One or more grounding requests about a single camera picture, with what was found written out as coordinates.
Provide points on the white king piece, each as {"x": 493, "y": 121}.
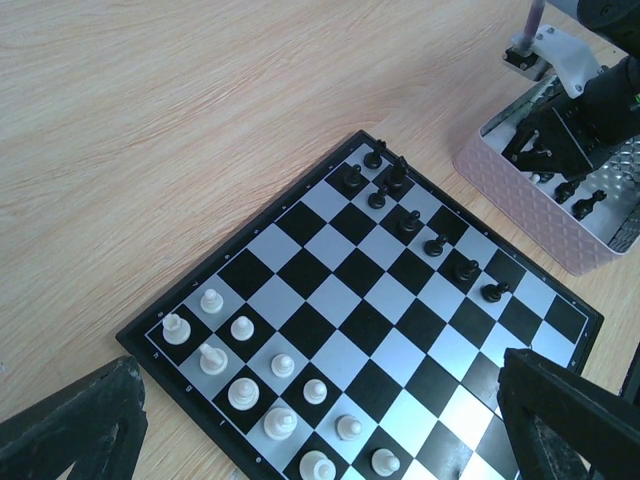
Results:
{"x": 280, "y": 423}

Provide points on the black knight piece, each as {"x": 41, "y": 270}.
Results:
{"x": 397, "y": 175}

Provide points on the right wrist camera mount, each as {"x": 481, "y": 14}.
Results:
{"x": 553, "y": 49}

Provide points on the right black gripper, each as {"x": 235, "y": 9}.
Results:
{"x": 575, "y": 137}

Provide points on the black rook piece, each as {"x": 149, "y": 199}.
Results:
{"x": 373, "y": 159}

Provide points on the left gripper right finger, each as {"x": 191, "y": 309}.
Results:
{"x": 562, "y": 426}

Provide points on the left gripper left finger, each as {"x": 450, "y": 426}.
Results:
{"x": 93, "y": 428}

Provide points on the white bishop piece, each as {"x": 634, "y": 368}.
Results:
{"x": 243, "y": 394}

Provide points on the black and silver chessboard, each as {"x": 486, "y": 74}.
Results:
{"x": 380, "y": 318}

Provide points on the pink tin with chess pieces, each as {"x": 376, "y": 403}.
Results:
{"x": 596, "y": 226}

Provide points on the white rook piece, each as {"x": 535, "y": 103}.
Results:
{"x": 176, "y": 330}

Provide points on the white knight piece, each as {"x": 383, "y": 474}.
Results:
{"x": 213, "y": 360}

